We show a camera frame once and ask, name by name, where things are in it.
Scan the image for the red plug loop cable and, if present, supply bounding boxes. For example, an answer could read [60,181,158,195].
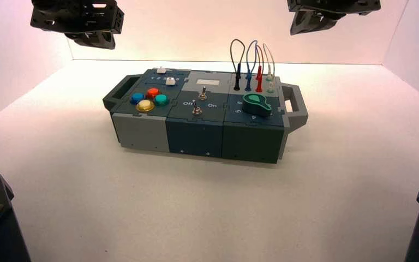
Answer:
[254,44,266,93]

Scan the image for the black plug loop cable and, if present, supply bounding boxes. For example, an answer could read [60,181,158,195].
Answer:
[229,38,247,92]

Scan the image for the green rotary dial knob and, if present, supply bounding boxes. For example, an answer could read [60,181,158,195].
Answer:
[242,93,273,117]

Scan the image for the yellow round push button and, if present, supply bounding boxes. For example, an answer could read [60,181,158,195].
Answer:
[136,99,155,113]

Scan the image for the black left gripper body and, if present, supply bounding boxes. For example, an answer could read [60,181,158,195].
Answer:
[30,0,125,36]

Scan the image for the grey and teal task box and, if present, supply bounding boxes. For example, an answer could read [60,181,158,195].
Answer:
[102,67,309,164]

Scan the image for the blue plug loop cable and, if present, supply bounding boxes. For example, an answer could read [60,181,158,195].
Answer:
[244,39,259,92]

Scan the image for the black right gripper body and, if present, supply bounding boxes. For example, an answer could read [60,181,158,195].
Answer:
[287,0,382,16]

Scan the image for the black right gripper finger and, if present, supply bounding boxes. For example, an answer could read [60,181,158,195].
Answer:
[324,14,346,24]
[290,11,328,36]

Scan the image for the white plug loop cable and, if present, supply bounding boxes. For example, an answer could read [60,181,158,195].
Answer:
[262,43,277,94]

